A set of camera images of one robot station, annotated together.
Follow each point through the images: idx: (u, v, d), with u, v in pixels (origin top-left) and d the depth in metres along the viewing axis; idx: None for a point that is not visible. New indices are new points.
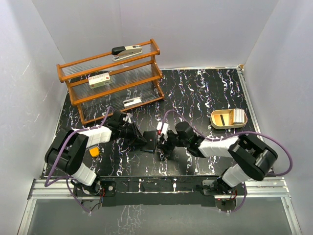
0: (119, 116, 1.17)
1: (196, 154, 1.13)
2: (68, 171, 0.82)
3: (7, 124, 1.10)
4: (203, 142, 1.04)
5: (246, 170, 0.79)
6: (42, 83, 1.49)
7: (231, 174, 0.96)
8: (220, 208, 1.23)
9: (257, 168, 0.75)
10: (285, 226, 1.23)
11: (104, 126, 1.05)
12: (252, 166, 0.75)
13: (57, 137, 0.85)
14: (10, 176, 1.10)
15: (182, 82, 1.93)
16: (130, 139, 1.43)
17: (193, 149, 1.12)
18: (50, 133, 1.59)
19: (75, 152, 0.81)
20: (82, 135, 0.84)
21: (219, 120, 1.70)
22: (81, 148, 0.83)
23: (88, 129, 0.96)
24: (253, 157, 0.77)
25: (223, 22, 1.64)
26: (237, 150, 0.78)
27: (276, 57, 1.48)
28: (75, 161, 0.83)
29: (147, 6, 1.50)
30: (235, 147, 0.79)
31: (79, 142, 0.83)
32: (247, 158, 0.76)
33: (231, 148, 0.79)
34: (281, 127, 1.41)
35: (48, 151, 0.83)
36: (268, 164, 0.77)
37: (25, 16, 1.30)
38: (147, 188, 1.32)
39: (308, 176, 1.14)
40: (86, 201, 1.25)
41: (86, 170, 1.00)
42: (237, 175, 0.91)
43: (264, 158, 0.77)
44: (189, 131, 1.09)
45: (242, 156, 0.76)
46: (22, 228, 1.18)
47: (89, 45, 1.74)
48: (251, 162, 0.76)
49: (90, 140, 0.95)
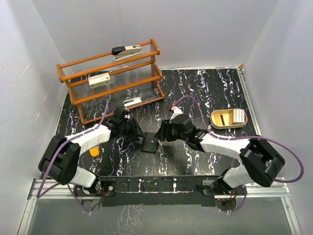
0: (121, 114, 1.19)
1: (194, 147, 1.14)
2: (60, 180, 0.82)
3: (7, 124, 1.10)
4: (204, 137, 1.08)
5: (254, 176, 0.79)
6: (42, 83, 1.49)
7: (234, 176, 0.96)
8: (220, 208, 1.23)
9: (266, 176, 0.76)
10: (286, 226, 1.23)
11: (100, 128, 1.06)
12: (263, 173, 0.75)
13: (49, 147, 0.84)
14: (10, 176, 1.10)
15: (182, 82, 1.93)
16: (130, 136, 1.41)
17: (192, 143, 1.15)
18: (50, 133, 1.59)
19: (67, 163, 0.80)
20: (74, 145, 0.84)
21: (219, 120, 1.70)
22: (74, 157, 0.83)
23: (83, 134, 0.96)
24: (263, 164, 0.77)
25: (223, 22, 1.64)
26: (250, 155, 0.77)
27: (275, 57, 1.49)
28: (68, 171, 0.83)
29: (147, 6, 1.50)
30: (247, 152, 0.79)
31: (72, 151, 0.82)
32: (258, 165, 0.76)
33: (243, 153, 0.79)
34: (280, 128, 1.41)
35: (41, 161, 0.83)
36: (276, 172, 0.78)
37: (24, 16, 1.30)
38: (147, 188, 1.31)
39: (307, 176, 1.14)
40: (86, 201, 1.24)
41: (84, 174, 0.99)
42: (240, 177, 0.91)
43: (273, 166, 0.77)
44: (187, 124, 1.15)
45: (254, 163, 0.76)
46: (22, 228, 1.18)
47: (89, 45, 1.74)
48: (261, 169, 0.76)
49: (85, 146, 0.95)
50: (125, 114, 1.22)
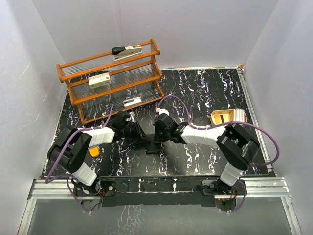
0: (122, 118, 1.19)
1: (177, 140, 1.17)
2: (69, 169, 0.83)
3: (7, 124, 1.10)
4: (185, 129, 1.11)
5: (233, 161, 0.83)
6: (42, 83, 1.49)
7: (225, 172, 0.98)
8: (220, 208, 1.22)
9: (243, 159, 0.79)
10: (285, 227, 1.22)
11: (108, 127, 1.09)
12: (240, 157, 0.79)
13: (60, 134, 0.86)
14: (10, 175, 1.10)
15: (182, 82, 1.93)
16: (134, 139, 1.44)
17: (175, 136, 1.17)
18: (50, 133, 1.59)
19: (78, 151, 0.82)
20: (85, 134, 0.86)
21: (219, 120, 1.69)
22: (84, 146, 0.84)
23: (92, 129, 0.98)
24: (240, 149, 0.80)
25: (223, 22, 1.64)
26: (226, 141, 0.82)
27: (276, 57, 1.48)
28: (78, 159, 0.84)
29: (147, 6, 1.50)
30: (223, 138, 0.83)
31: (83, 140, 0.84)
32: (234, 149, 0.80)
33: (220, 140, 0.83)
34: (280, 128, 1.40)
35: (51, 148, 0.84)
36: (252, 155, 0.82)
37: (25, 16, 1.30)
38: (147, 188, 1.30)
39: (308, 176, 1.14)
40: (86, 201, 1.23)
41: (87, 169, 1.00)
42: (230, 170, 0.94)
43: (248, 150, 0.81)
44: (165, 120, 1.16)
45: (230, 147, 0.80)
46: (22, 228, 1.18)
47: (89, 45, 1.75)
48: (238, 154, 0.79)
49: (93, 140, 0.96)
50: (126, 117, 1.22)
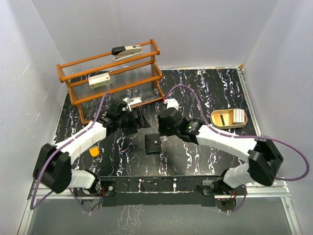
0: (118, 106, 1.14)
1: (188, 139, 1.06)
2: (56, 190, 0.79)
3: (7, 124, 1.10)
4: (201, 131, 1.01)
5: (257, 178, 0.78)
6: (42, 83, 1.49)
7: (233, 176, 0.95)
8: (220, 208, 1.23)
9: (271, 178, 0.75)
10: (285, 227, 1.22)
11: (94, 127, 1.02)
12: (269, 176, 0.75)
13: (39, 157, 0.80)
14: (10, 175, 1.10)
15: (182, 82, 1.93)
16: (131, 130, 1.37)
17: (185, 134, 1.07)
18: (50, 133, 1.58)
19: (57, 176, 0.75)
20: (63, 155, 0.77)
21: (219, 120, 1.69)
22: (64, 168, 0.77)
23: (74, 139, 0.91)
24: (270, 168, 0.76)
25: (223, 22, 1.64)
26: (258, 158, 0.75)
27: (276, 57, 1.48)
28: (61, 180, 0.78)
29: (147, 6, 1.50)
30: (256, 155, 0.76)
31: (60, 163, 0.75)
32: (265, 168, 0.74)
33: (252, 156, 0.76)
34: (281, 128, 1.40)
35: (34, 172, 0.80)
36: (275, 173, 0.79)
37: (25, 16, 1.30)
38: (147, 188, 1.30)
39: (308, 176, 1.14)
40: (86, 201, 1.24)
41: (81, 178, 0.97)
42: (240, 177, 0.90)
43: (274, 167, 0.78)
44: (175, 116, 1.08)
45: (262, 166, 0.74)
46: (22, 228, 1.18)
47: (89, 45, 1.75)
48: (268, 173, 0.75)
49: (79, 150, 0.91)
50: (123, 106, 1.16)
